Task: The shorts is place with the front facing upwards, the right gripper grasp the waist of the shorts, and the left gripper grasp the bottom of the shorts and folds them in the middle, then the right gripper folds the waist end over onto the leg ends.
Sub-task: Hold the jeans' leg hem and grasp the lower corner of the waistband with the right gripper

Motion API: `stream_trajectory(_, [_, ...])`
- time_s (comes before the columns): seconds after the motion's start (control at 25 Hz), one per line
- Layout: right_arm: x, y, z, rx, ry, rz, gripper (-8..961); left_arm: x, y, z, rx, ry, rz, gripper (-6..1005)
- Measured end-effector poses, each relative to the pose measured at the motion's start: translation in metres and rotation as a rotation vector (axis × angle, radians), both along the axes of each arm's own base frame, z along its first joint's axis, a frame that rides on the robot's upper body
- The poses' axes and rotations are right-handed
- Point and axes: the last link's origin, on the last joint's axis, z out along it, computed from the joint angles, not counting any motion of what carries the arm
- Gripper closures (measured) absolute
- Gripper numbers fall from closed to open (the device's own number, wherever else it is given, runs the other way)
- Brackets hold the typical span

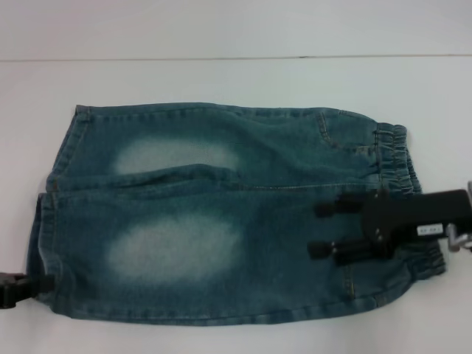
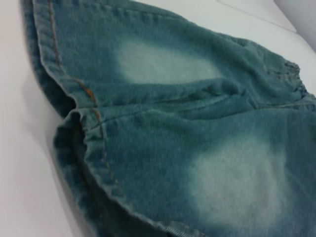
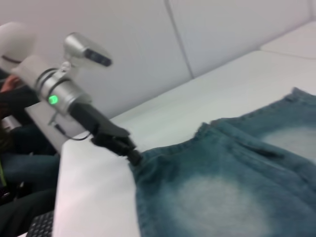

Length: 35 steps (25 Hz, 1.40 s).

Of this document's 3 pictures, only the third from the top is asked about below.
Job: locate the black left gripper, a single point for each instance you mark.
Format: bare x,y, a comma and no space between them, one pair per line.
96,121

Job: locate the blue denim shorts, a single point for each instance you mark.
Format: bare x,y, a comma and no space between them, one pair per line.
222,177

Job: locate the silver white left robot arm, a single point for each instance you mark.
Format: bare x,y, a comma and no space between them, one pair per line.
59,91

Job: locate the seated person dark clothes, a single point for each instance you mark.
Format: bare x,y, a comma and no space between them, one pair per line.
19,160

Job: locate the black keyboard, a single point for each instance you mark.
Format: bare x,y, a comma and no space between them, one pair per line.
42,224

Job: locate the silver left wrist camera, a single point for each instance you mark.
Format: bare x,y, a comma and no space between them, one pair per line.
86,49

